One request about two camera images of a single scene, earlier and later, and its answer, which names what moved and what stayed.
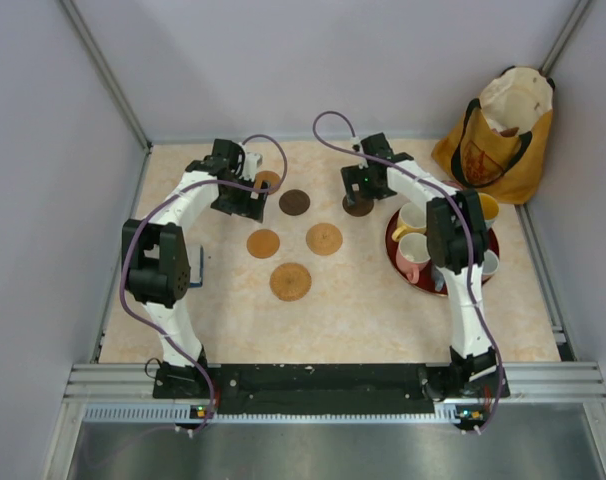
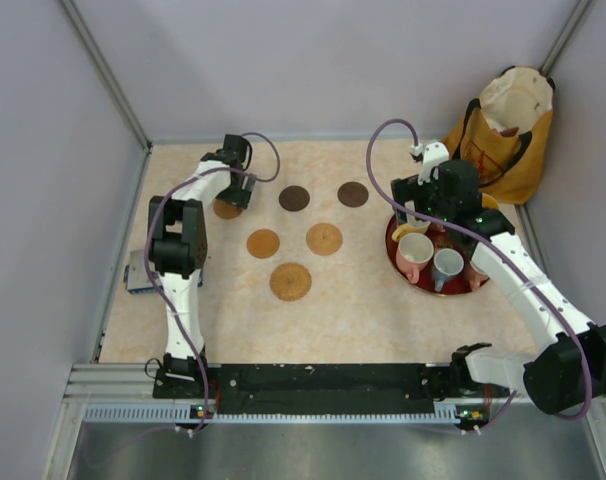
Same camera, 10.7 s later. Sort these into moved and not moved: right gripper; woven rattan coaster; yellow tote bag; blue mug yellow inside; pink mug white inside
Moved: right gripper
Not moved: woven rattan coaster; yellow tote bag; blue mug yellow inside; pink mug white inside
